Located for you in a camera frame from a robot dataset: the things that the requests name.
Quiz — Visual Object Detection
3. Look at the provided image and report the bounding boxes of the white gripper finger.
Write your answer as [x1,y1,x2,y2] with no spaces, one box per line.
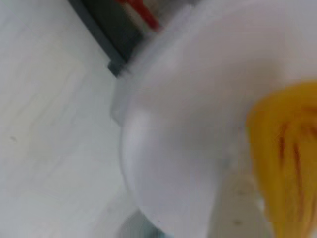
[207,174,275,238]

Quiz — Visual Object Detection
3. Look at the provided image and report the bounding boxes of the yellow orange toy sushi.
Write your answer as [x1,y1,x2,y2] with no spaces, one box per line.
[245,80,317,238]

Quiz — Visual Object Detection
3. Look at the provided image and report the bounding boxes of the white plastic container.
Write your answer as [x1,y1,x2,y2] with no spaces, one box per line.
[110,0,317,238]

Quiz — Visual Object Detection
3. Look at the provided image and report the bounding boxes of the red plastic strip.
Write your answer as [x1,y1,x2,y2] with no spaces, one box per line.
[115,0,160,31]

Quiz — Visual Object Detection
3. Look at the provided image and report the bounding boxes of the dark grey box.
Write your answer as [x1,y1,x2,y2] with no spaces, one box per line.
[68,0,196,78]

